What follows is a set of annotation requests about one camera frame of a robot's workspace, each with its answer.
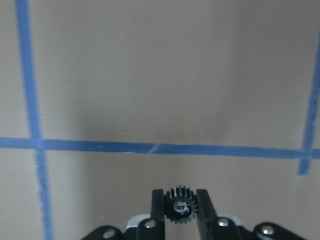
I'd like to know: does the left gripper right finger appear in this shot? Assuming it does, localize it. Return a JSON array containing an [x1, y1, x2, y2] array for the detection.
[[196, 189, 219, 240]]

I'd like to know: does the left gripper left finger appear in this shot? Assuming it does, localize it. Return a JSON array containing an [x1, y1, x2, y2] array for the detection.
[[149, 188, 168, 240]]

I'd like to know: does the small black gear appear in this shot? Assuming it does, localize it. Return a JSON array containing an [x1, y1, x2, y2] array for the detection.
[[163, 185, 198, 224]]

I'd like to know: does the brown paper table cover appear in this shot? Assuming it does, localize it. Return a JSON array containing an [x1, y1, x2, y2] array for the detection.
[[0, 0, 320, 240]]

